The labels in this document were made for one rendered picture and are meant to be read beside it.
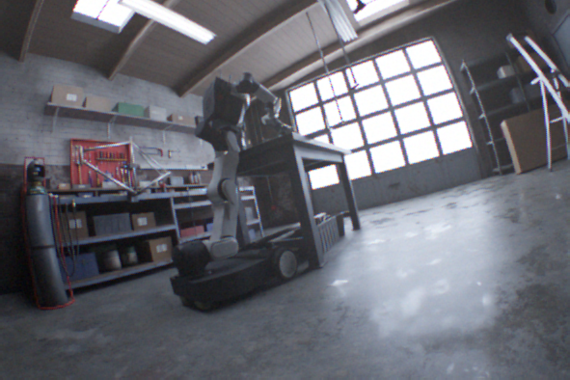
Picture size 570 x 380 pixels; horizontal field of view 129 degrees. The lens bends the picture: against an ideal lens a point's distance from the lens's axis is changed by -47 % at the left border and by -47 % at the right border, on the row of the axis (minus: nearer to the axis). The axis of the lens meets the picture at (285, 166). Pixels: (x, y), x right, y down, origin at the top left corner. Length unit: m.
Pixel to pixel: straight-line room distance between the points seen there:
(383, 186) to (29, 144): 5.36
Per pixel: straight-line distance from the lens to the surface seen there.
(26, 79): 3.66
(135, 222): 2.70
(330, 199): 5.01
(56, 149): 3.35
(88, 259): 2.49
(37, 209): 2.14
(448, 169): 4.78
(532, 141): 4.21
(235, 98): 1.80
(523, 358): 0.70
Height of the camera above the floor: 0.47
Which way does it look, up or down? 8 degrees up
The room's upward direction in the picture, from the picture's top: 12 degrees counter-clockwise
